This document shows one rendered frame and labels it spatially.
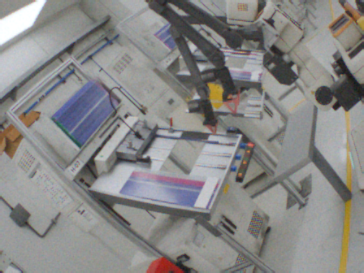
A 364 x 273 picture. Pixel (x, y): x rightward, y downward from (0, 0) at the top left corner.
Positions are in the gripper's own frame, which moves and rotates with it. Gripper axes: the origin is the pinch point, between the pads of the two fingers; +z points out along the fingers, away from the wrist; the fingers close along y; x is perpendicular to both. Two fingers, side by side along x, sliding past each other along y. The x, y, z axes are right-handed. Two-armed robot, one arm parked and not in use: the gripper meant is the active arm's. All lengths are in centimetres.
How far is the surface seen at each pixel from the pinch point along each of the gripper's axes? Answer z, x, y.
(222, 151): 15.4, 0.0, -4.1
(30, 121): -31, -118, 20
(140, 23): -12, -181, -289
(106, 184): 6, -55, 39
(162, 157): 9.4, -32.4, 7.7
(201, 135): 13.1, -17.6, -20.0
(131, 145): -1.7, -48.0, 10.3
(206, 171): 14.9, -3.9, 15.0
